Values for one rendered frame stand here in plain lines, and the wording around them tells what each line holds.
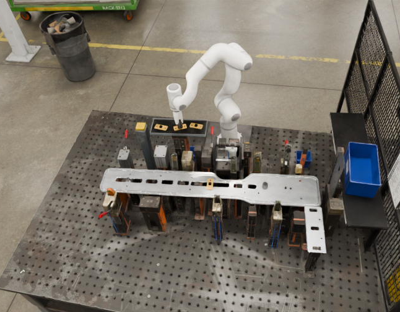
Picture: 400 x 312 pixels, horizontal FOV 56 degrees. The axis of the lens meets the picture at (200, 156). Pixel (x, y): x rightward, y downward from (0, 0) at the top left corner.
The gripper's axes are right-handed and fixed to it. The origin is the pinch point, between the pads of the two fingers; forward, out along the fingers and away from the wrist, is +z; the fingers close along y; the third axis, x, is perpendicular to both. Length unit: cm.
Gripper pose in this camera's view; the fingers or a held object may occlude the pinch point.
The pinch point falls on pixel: (179, 124)
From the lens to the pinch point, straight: 245.1
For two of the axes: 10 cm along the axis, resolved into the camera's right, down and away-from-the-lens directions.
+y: 2.5, 7.4, -6.3
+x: 9.7, -2.4, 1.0
